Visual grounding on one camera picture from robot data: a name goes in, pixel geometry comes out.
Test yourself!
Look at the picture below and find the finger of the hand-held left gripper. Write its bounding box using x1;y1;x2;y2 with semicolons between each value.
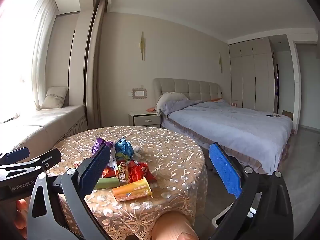
0;148;62;178
0;147;30;167

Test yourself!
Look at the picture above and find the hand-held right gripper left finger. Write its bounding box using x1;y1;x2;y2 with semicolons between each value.
26;144;112;240

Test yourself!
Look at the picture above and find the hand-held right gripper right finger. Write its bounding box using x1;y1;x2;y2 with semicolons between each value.
209;142;294;240

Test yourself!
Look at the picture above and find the blue snack bag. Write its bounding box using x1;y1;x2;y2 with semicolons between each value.
114;137;135;161

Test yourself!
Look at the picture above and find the red snack bag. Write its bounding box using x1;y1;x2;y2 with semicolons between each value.
115;160;157;184

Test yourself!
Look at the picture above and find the clear bottle with orange label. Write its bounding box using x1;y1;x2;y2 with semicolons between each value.
112;176;153;202

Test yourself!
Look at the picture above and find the person's left hand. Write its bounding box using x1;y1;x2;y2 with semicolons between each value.
14;197;30;239

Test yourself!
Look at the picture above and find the small orange-red wrapper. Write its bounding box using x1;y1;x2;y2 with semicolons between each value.
101;165;118;179

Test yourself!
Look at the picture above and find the green box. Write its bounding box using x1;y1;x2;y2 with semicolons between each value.
94;177;120;189

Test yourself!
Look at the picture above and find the purple snack wrapper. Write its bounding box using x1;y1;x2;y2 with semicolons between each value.
91;137;115;155

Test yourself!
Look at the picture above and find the beige window seat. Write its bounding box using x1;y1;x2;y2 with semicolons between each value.
0;104;88;160

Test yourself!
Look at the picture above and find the grey-blue blanket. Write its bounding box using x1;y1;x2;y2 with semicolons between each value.
156;99;293;175

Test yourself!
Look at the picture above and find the crumpled white paper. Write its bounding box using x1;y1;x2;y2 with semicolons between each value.
132;145;143;159

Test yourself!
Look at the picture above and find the embroidered beige tablecloth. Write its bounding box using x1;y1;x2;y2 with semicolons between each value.
46;126;208;240

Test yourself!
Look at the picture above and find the beige cushion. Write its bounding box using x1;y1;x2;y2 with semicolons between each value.
41;87;70;109

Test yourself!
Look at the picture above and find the beige nightstand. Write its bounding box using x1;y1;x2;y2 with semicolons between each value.
128;110;162;128

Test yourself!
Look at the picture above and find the person's leg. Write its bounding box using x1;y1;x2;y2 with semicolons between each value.
151;210;200;240

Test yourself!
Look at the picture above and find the grey frilled pillow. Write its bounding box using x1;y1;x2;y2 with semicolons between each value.
155;92;190;117

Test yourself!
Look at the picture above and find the beige upholstered bed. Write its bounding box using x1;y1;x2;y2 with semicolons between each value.
153;77;295;175

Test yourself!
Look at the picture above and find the beige wardrobe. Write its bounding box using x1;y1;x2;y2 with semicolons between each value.
229;37;275;113

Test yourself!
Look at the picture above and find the sheer white curtain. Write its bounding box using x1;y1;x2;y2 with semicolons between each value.
0;0;59;120

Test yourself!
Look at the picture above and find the white chair frame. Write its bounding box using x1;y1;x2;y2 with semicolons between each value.
212;202;257;227

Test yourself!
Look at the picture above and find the wall switch panel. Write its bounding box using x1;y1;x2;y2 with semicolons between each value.
132;87;147;101

